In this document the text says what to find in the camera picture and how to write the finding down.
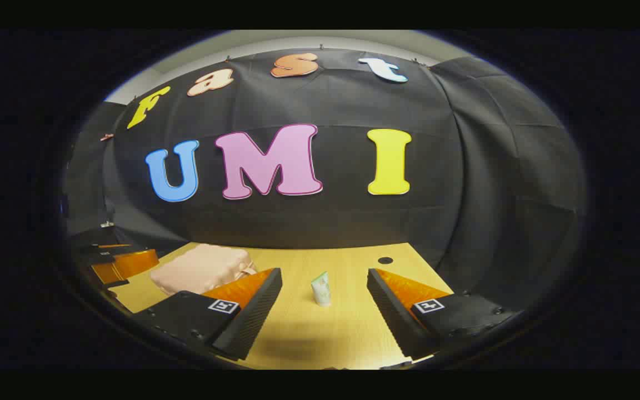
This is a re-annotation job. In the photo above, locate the white skin care tube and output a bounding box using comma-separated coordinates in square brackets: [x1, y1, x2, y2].
[311, 272, 332, 307]

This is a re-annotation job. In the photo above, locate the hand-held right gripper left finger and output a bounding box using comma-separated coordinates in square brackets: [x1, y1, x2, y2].
[133, 268, 283, 361]

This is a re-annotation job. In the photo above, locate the pink suitcase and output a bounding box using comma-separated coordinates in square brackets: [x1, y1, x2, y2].
[151, 243, 258, 296]

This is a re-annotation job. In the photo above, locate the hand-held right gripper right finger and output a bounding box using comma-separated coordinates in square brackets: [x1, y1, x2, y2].
[367, 268, 521, 361]

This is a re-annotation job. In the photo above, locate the black backdrop cloth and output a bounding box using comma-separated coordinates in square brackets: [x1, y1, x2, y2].
[63, 49, 587, 312]

